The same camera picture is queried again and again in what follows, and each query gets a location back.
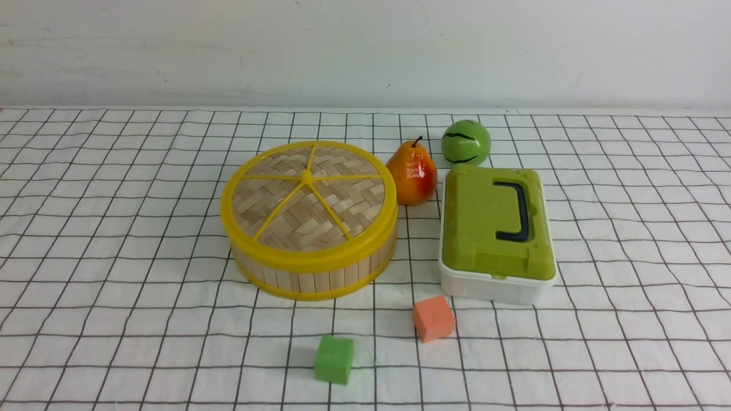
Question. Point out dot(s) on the yellow woven steamer lid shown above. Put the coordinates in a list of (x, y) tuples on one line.
[(311, 206)]

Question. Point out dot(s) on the bamboo steamer basket yellow rim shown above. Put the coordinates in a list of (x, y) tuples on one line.
[(318, 286)]

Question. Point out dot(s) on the red yellow toy pear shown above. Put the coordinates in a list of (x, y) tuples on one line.
[(414, 173)]

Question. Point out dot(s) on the green striped toy ball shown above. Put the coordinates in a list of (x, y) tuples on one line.
[(466, 142)]

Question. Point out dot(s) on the orange foam cube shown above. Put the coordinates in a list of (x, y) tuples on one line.
[(433, 319)]

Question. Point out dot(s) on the green lidded white plastic box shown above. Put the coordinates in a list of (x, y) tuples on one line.
[(495, 242)]

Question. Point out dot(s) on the green foam cube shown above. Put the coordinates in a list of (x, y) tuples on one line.
[(333, 360)]

